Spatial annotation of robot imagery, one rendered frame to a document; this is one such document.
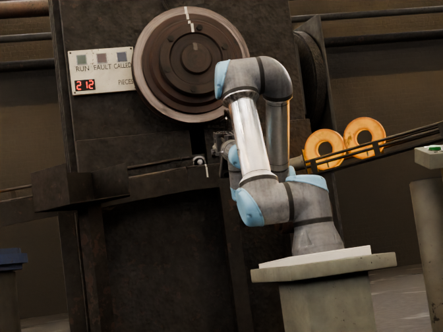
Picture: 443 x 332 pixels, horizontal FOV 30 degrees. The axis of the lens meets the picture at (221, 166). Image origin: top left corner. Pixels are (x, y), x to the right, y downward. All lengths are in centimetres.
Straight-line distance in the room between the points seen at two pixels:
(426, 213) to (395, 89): 755
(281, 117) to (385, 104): 763
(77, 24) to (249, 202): 137
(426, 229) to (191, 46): 112
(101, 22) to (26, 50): 616
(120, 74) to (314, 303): 145
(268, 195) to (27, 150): 711
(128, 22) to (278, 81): 106
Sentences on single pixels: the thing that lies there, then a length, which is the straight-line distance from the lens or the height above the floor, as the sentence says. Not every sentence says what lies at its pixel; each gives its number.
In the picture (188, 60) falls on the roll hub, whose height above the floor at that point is 110.
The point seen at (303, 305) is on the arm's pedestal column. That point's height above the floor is 19.
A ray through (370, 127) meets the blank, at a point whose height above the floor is 76.
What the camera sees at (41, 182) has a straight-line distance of 286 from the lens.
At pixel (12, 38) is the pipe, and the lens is 911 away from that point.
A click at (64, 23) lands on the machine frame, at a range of 343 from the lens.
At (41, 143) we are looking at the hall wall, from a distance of 935.
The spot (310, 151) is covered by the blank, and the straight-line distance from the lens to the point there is 319.
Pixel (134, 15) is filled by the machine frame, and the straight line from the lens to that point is 346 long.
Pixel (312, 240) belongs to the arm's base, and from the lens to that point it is 236.
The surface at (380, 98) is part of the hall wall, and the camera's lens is 1022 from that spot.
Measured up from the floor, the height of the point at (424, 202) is 44.
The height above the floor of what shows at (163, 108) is 95.
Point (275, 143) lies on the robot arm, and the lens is 268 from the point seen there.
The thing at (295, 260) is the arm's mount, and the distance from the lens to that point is 229.
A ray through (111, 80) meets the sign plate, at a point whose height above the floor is 111.
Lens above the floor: 34
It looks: 6 degrees up
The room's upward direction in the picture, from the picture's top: 7 degrees counter-clockwise
